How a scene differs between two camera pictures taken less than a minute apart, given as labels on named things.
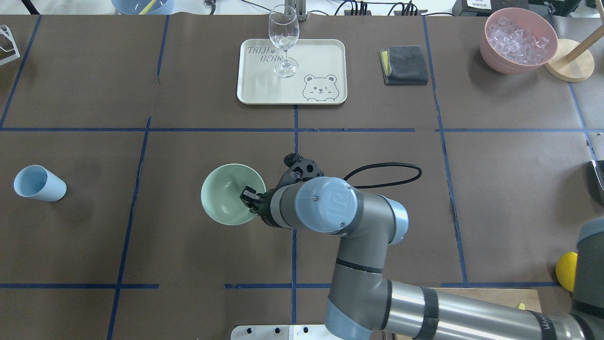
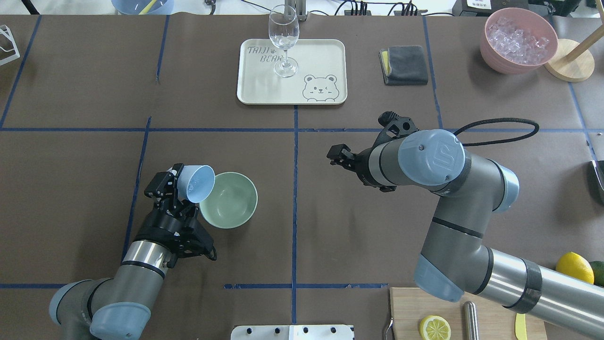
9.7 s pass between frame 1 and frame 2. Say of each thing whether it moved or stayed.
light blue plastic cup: moved
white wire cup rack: stayed
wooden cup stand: stayed
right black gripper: moved
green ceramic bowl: moved
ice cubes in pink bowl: stayed
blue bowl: stayed
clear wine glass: stayed
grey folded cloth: stayed
